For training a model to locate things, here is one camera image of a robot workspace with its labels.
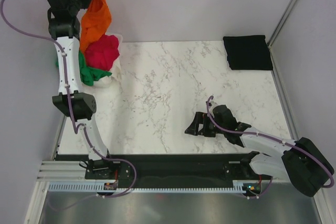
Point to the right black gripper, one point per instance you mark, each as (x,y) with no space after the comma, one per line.
(200,118)

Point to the orange t shirt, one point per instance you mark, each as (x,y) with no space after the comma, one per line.
(94,23)

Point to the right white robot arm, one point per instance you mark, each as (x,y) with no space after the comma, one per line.
(297,161)

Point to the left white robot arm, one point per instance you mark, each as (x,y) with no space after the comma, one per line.
(80,107)

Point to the red t shirt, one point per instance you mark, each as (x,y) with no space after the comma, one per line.
(102,53)

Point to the green t shirt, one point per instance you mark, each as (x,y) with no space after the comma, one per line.
(91,76)

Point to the folded black t shirt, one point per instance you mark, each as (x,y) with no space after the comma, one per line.
(248,52)

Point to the white laundry basket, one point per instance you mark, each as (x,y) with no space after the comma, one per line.
(99,65)

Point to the white t shirt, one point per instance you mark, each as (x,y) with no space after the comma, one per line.
(115,76)

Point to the aluminium frame rail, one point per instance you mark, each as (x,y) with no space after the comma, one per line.
(61,171)

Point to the white slotted cable duct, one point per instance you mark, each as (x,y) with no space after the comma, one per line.
(101,187)

